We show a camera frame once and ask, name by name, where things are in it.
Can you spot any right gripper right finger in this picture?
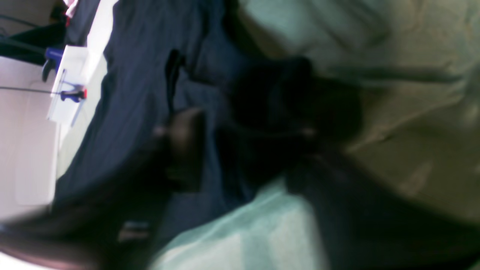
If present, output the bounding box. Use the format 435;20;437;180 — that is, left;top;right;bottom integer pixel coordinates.
231;58;479;270

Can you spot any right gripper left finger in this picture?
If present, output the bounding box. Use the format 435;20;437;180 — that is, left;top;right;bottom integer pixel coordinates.
1;108;206;270

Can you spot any black T-shirt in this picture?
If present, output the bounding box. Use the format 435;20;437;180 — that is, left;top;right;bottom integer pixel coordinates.
52;0;323;240

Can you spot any light green table cloth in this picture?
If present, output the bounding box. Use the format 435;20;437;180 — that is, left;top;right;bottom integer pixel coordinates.
56;0;480;270

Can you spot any white bin left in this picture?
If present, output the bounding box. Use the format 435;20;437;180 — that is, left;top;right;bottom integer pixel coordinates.
0;48;107;221

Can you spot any blue clamp at left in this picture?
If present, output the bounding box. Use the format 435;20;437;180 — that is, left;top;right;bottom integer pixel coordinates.
41;47;87;103

